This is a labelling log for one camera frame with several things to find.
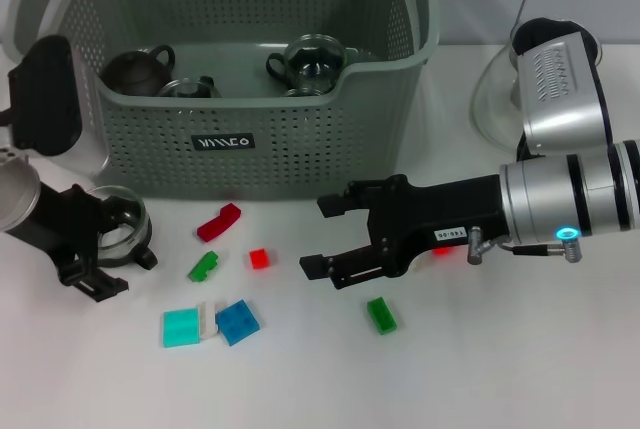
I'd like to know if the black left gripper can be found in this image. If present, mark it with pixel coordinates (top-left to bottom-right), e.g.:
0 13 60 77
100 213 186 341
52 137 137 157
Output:
3 182 138 303

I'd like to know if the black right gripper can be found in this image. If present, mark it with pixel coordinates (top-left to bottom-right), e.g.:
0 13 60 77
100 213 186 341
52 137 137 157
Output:
297 173 512 292

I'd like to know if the grey perforated storage basket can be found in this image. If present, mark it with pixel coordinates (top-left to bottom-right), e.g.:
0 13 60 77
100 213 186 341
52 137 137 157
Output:
2 0 441 200

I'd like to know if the green rectangular brick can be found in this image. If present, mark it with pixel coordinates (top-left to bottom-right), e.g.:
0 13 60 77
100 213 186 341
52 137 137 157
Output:
366 296 400 336

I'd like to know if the translucent green stepped brick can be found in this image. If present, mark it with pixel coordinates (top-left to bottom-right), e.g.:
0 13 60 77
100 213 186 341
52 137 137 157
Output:
187 250 221 283

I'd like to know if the cyan flat brick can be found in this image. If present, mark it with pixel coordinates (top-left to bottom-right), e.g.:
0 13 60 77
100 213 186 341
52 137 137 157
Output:
160 307 204 349

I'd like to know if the dark red curved brick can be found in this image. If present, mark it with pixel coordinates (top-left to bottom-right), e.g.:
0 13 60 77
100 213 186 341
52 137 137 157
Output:
197 202 243 243

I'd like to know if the small white brick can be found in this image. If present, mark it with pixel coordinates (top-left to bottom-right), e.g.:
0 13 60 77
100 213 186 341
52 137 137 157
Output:
197 301 221 339

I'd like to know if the blue square brick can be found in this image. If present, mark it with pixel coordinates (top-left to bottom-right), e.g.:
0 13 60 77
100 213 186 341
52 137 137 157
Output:
215 300 262 347

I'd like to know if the dark brown clay teapot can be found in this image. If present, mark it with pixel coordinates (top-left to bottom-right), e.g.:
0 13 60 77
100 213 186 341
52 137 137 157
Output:
101 43 177 99

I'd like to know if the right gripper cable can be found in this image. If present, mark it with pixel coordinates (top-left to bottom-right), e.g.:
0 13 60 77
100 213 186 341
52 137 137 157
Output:
465 226 584 266

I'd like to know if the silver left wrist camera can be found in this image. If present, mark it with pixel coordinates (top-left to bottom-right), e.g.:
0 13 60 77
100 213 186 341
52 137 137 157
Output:
7 34 109 178

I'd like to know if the glass pitcher black handle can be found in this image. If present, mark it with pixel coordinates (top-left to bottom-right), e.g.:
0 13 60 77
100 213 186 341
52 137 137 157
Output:
471 16 604 150

